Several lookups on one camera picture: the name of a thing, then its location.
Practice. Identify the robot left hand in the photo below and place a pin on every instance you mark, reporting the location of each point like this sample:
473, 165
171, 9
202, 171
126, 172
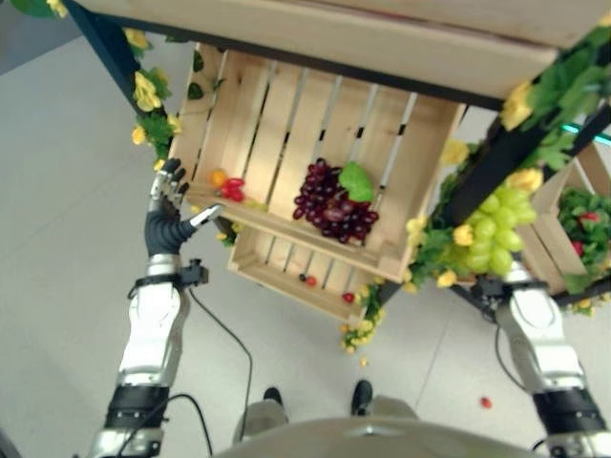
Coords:
161, 234

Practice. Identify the green grape bunch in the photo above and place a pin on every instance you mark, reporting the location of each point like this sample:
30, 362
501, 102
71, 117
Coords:
499, 229

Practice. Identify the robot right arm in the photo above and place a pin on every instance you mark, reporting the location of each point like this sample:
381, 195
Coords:
544, 334

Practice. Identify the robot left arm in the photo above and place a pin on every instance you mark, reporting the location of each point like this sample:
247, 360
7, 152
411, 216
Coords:
150, 329

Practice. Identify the small orange fruit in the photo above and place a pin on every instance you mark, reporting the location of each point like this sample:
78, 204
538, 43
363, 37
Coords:
218, 178

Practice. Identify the small pale green grapes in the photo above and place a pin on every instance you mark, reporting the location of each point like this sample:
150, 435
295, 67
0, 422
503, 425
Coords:
255, 205

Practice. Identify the small wooden slat crate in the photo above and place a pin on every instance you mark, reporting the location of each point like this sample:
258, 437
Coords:
281, 274

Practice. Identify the yellow flower leaf garland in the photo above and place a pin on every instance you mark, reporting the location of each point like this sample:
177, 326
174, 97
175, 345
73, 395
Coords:
365, 324
563, 90
148, 95

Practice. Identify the large wooden slat crate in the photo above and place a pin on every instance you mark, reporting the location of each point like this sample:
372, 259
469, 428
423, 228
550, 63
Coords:
267, 124

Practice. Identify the red cherry tomato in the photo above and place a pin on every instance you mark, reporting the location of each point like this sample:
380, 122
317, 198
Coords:
348, 297
310, 281
486, 402

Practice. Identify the purple grape bunch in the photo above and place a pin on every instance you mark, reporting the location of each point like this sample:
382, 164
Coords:
329, 210

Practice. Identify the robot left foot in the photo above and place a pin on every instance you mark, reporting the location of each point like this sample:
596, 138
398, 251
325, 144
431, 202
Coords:
273, 396

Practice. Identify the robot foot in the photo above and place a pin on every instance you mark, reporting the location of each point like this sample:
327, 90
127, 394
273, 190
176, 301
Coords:
362, 396
273, 396

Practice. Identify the green grape leaf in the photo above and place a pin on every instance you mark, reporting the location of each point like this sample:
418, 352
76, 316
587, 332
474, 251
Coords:
357, 181

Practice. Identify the robot left leg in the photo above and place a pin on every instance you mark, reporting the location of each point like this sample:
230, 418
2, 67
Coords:
260, 420

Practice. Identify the robot leg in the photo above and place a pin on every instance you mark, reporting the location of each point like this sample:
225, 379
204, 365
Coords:
393, 408
260, 420

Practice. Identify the small yellow flower piece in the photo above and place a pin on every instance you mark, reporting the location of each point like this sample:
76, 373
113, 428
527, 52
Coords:
363, 361

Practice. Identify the light wooden shelf board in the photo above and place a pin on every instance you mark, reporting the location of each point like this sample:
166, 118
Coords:
334, 43

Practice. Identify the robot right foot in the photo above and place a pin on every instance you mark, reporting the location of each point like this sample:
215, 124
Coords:
362, 396

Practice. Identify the robot right leg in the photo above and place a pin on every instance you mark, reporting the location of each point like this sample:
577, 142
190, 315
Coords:
393, 408

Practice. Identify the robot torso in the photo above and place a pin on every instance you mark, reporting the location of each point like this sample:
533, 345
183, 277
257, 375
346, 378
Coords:
372, 439

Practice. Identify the wooden crate with greens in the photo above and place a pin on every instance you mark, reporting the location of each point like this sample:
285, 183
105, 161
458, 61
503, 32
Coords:
544, 238

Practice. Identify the red radish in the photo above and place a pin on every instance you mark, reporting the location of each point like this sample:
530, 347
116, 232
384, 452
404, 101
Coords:
589, 217
577, 247

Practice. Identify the green leafy lettuce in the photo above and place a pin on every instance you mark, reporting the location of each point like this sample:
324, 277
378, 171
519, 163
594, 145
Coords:
589, 238

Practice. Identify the black shelf frame post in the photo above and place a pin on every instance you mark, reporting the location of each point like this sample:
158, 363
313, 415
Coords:
501, 157
110, 52

